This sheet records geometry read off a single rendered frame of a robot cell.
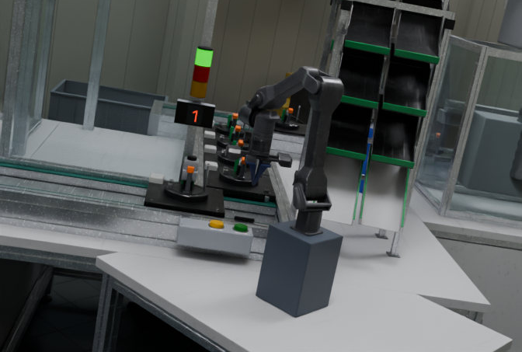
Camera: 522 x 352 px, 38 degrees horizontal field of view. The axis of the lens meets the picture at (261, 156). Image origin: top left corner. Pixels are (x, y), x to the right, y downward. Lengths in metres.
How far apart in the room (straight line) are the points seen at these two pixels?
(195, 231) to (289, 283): 0.35
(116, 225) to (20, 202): 0.28
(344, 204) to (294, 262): 0.48
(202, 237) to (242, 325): 0.38
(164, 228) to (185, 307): 0.38
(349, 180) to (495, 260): 0.97
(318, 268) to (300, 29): 6.97
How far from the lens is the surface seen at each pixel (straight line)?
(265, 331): 1.87
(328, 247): 1.96
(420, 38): 2.41
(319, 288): 2.00
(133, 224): 2.23
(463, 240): 3.12
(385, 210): 2.40
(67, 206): 2.23
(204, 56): 2.38
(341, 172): 2.42
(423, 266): 2.54
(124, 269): 2.07
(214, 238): 2.16
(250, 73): 8.32
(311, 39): 9.00
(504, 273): 3.22
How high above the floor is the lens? 1.69
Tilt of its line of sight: 14 degrees down
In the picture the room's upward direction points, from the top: 11 degrees clockwise
